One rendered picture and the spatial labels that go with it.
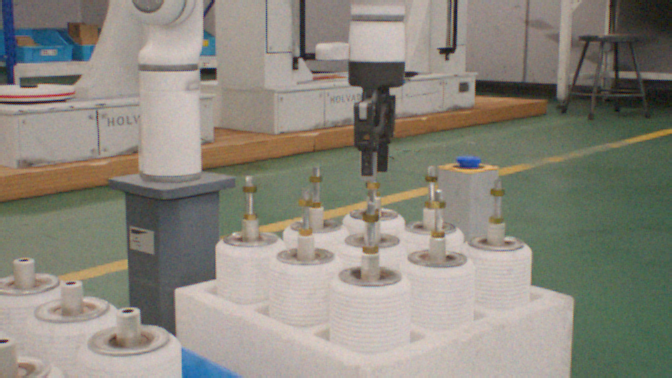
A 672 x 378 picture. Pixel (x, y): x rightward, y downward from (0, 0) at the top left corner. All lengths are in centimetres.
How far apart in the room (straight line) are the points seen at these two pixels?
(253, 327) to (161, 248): 32
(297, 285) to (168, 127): 40
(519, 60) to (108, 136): 412
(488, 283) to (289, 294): 27
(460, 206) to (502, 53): 535
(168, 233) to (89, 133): 173
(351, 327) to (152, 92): 54
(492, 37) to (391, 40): 566
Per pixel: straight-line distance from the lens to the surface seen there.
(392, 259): 118
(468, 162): 144
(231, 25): 381
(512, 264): 119
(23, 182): 290
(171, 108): 138
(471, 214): 143
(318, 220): 129
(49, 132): 301
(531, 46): 664
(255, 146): 347
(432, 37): 472
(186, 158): 140
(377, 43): 115
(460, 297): 111
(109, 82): 332
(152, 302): 143
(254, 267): 119
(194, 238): 140
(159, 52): 138
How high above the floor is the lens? 55
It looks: 11 degrees down
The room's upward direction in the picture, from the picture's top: straight up
